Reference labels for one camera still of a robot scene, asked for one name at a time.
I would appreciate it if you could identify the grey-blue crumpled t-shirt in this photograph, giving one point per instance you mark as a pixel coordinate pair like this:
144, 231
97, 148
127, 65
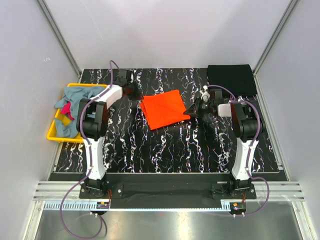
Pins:
73, 94

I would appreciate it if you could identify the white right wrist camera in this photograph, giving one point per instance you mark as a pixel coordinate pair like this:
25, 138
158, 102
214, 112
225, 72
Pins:
210, 93

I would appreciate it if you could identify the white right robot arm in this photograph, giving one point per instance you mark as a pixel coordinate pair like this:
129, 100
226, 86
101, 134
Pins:
247, 125

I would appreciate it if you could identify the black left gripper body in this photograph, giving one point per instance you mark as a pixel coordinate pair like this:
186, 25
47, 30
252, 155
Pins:
133, 93

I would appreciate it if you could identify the folded black t-shirt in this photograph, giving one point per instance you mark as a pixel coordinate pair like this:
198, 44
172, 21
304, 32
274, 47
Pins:
238, 79

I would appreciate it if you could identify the pink crumpled garment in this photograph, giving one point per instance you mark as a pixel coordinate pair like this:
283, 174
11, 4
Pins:
66, 110

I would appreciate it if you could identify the orange t-shirt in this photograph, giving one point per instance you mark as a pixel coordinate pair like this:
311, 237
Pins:
163, 109

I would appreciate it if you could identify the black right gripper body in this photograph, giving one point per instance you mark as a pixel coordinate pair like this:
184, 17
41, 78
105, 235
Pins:
203, 107

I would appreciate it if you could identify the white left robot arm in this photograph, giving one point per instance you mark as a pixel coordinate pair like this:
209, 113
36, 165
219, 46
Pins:
92, 124

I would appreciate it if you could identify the aluminium frame rail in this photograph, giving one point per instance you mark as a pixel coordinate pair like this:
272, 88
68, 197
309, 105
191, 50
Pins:
139, 206

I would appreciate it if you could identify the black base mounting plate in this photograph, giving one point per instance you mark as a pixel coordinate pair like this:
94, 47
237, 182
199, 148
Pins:
177, 188

